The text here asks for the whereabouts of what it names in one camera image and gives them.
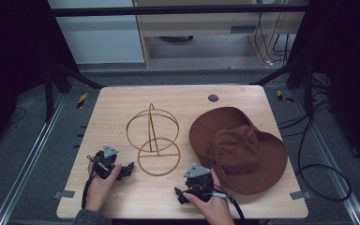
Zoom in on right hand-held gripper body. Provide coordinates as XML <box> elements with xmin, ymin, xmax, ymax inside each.
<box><xmin>182</xmin><ymin>164</ymin><xmax>216</xmax><ymax>203</ymax></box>

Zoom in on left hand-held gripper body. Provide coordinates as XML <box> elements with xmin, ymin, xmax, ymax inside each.
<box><xmin>91</xmin><ymin>144</ymin><xmax>122</xmax><ymax>181</ymax></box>

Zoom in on person's left hand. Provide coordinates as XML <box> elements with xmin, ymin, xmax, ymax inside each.
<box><xmin>83</xmin><ymin>160</ymin><xmax>123</xmax><ymax>214</ymax></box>

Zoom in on person's right hand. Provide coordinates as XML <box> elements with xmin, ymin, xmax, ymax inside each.
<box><xmin>182</xmin><ymin>168</ymin><xmax>236</xmax><ymax>225</ymax></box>

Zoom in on grey tape piece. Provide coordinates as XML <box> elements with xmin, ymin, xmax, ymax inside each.
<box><xmin>289</xmin><ymin>190</ymin><xmax>312</xmax><ymax>201</ymax></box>
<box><xmin>52</xmin><ymin>189</ymin><xmax>76</xmax><ymax>200</ymax></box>

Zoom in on brown brimmed hat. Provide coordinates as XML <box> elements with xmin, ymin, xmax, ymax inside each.
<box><xmin>188</xmin><ymin>106</ymin><xmax>290</xmax><ymax>197</ymax></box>

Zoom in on yellow black floor tape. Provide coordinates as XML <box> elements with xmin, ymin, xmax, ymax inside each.
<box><xmin>276</xmin><ymin>89</ymin><xmax>295</xmax><ymax>104</ymax></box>
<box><xmin>76</xmin><ymin>92</ymin><xmax>89</xmax><ymax>110</ymax></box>

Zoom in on black metal stand leg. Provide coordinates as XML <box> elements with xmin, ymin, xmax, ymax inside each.
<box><xmin>42</xmin><ymin>61</ymin><xmax>105</xmax><ymax>124</ymax></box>
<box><xmin>250</xmin><ymin>58</ymin><xmax>316</xmax><ymax>120</ymax></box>

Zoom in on white cabinet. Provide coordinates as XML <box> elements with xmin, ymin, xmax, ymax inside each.
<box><xmin>46</xmin><ymin>0</ymin><xmax>146</xmax><ymax>66</ymax></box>

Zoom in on light wooden desk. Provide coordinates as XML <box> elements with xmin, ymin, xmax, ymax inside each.
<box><xmin>132</xmin><ymin>0</ymin><xmax>311</xmax><ymax>68</ymax></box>

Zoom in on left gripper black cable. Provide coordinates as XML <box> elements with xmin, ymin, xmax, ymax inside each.
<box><xmin>81</xmin><ymin>155</ymin><xmax>98</xmax><ymax>210</ymax></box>

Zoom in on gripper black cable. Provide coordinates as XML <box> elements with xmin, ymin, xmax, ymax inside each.
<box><xmin>81</xmin><ymin>155</ymin><xmax>98</xmax><ymax>210</ymax></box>
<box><xmin>211</xmin><ymin>183</ymin><xmax>247</xmax><ymax>220</ymax></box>

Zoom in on wooden wire hat stand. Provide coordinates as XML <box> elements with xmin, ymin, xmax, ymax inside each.
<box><xmin>125</xmin><ymin>102</ymin><xmax>182</xmax><ymax>177</ymax></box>

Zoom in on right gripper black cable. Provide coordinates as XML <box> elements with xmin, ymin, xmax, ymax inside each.
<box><xmin>211</xmin><ymin>183</ymin><xmax>247</xmax><ymax>220</ymax></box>

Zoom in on aluminium floor rail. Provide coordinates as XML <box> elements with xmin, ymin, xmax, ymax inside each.
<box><xmin>0</xmin><ymin>93</ymin><xmax>68</xmax><ymax>225</ymax></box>
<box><xmin>292</xmin><ymin>89</ymin><xmax>360</xmax><ymax>225</ymax></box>

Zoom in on thin black floor cable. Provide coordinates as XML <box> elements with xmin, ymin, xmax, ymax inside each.
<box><xmin>7</xmin><ymin>106</ymin><xmax>28</xmax><ymax>127</ymax></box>

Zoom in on black looped floor cable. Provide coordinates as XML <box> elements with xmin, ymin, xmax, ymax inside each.
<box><xmin>294</xmin><ymin>114</ymin><xmax>353</xmax><ymax>203</ymax></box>

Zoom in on hanging black desk cables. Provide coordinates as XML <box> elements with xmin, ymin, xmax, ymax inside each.
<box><xmin>253</xmin><ymin>11</ymin><xmax>293</xmax><ymax>68</ymax></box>

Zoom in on black horizontal frame bar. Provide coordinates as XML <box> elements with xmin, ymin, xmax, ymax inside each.
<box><xmin>49</xmin><ymin>4</ymin><xmax>309</xmax><ymax>18</ymax></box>

